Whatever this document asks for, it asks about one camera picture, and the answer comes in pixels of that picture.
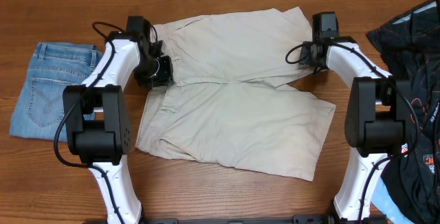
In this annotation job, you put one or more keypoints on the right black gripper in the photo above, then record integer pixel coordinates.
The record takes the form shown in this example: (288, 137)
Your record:
(305, 60)

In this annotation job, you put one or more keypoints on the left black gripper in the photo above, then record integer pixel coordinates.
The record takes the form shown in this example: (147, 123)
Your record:
(167, 75)

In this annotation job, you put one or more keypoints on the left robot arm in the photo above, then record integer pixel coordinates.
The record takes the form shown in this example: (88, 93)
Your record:
(97, 121)

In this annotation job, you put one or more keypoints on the light blue garment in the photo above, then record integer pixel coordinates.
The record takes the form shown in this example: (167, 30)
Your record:
(383, 202)

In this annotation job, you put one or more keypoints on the folded blue denim jeans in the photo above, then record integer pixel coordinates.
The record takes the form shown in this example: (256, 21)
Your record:
(53, 66)

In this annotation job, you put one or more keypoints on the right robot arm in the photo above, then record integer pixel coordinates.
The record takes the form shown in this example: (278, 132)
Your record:
(377, 122)

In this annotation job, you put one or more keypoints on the black printed jersey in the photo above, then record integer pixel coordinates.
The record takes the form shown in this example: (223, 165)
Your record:
(409, 46)

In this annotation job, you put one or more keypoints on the beige cotton shorts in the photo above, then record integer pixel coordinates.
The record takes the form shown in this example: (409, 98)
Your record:
(231, 101)

